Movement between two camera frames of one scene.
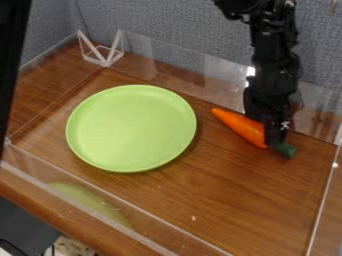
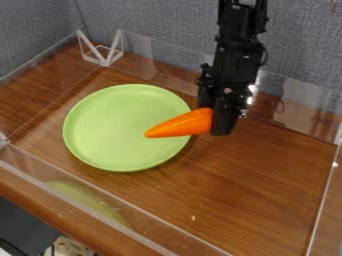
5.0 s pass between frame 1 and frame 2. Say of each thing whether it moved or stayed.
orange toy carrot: moved
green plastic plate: stayed
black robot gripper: moved
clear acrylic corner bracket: stayed
